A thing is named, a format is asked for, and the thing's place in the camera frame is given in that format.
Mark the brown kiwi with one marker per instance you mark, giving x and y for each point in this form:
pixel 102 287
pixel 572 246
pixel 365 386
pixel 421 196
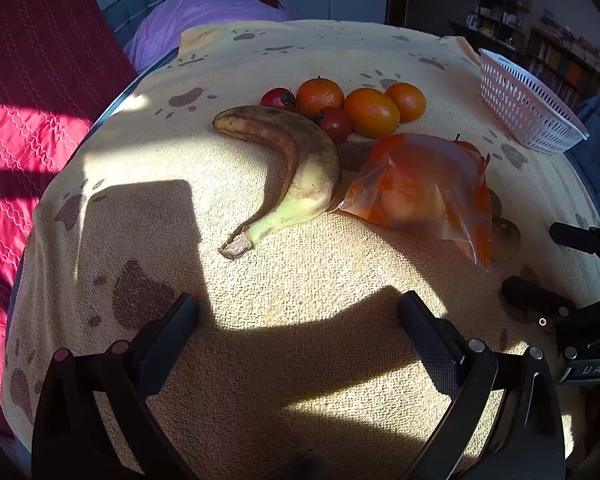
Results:
pixel 506 242

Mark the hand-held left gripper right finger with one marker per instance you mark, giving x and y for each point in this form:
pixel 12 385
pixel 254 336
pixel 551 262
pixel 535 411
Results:
pixel 425 335

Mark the red tomato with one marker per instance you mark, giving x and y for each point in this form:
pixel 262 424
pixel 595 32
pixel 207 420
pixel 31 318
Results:
pixel 337 127
pixel 277 99

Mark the orange with green stem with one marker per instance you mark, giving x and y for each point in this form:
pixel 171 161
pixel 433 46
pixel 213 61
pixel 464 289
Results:
pixel 320 95

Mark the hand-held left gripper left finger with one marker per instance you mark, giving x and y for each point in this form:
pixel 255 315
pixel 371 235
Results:
pixel 172 330

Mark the wooden bookshelf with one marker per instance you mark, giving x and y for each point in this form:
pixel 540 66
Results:
pixel 565 65

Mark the spotted yellow banana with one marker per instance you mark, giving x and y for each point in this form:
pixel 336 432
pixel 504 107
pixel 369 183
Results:
pixel 300 160

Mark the white plastic basket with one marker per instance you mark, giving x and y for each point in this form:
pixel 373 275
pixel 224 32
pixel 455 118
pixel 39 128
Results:
pixel 520 100

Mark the pink duvet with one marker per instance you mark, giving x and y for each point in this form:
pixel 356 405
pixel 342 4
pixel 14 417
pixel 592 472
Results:
pixel 200 20

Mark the orange printed plastic bag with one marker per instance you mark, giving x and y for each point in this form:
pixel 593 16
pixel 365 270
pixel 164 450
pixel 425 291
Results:
pixel 420 180

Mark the yellow paw-print blanket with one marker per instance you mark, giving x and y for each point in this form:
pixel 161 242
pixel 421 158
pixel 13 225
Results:
pixel 305 270

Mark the red quilt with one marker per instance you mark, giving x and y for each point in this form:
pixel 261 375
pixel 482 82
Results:
pixel 40 85

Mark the grey bed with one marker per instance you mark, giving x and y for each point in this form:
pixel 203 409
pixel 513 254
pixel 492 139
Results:
pixel 125 15

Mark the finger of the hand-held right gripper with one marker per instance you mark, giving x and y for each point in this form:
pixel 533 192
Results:
pixel 530 300
pixel 580 239

